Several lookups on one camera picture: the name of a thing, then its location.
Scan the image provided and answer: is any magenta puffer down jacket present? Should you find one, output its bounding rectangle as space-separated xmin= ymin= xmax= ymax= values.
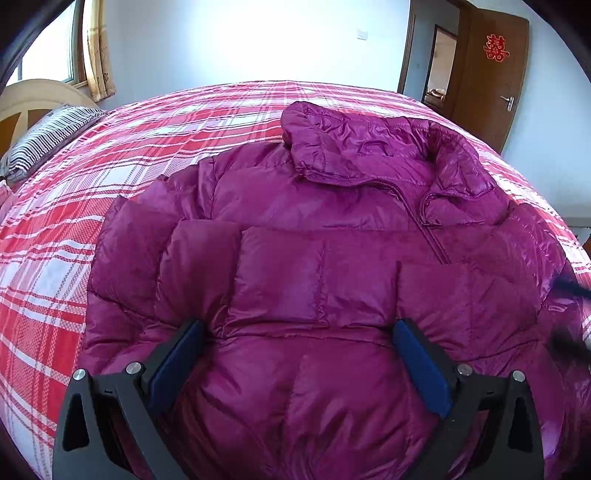
xmin=79 ymin=102 xmax=590 ymax=479

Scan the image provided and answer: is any red white plaid bedsheet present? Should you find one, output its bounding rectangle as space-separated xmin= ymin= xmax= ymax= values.
xmin=1 ymin=81 xmax=590 ymax=479

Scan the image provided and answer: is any red double happiness decal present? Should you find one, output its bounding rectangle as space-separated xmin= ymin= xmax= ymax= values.
xmin=483 ymin=34 xmax=510 ymax=63

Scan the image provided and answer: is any brown wooden door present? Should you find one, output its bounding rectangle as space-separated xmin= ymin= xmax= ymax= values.
xmin=445 ymin=4 xmax=529 ymax=153

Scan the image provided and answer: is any black white striped pillow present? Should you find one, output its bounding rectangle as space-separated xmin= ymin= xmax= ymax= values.
xmin=1 ymin=105 xmax=107 ymax=188

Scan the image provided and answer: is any beige wooden headboard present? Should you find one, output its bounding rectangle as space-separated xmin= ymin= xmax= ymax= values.
xmin=0 ymin=79 xmax=96 ymax=155

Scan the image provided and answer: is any yellow window curtain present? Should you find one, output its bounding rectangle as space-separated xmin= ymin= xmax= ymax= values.
xmin=82 ymin=0 xmax=116 ymax=103

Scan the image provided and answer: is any silver door handle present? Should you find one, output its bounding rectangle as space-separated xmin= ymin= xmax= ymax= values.
xmin=501 ymin=96 xmax=515 ymax=112

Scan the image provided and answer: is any window with frame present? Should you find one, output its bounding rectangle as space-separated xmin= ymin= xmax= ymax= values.
xmin=7 ymin=1 xmax=86 ymax=85

